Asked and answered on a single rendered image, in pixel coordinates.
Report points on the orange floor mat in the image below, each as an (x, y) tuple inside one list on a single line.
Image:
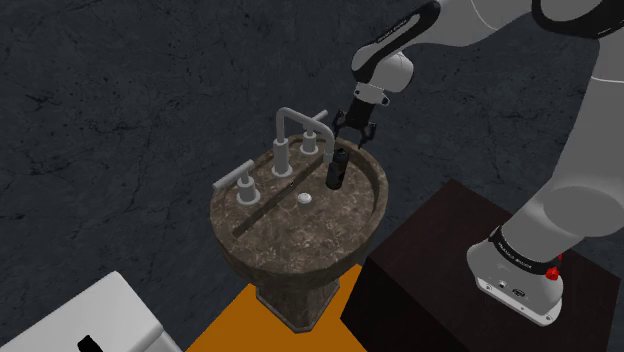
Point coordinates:
[(273, 324)]

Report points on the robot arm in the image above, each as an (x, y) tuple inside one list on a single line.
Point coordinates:
[(575, 161)]

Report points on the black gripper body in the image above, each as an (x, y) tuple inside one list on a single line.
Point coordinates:
[(360, 111)]

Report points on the black bottle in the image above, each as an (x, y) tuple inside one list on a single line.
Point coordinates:
[(337, 169)]

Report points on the brown marble pedestal sink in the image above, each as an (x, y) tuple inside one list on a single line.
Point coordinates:
[(302, 229)]

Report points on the dark brown robot stand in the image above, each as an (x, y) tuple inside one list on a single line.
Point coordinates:
[(429, 287)]

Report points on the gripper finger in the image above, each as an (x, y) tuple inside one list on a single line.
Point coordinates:
[(368, 134), (339, 126)]

